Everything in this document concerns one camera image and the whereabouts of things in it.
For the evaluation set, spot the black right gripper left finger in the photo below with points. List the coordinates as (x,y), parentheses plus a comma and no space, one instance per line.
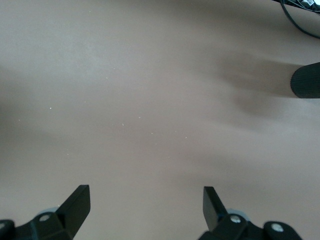
(75,210)

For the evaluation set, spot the black ribbed foam cylinder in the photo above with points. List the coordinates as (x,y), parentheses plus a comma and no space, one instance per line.
(307,81)

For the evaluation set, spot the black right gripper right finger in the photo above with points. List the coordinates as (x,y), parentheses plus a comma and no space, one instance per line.
(212,210)

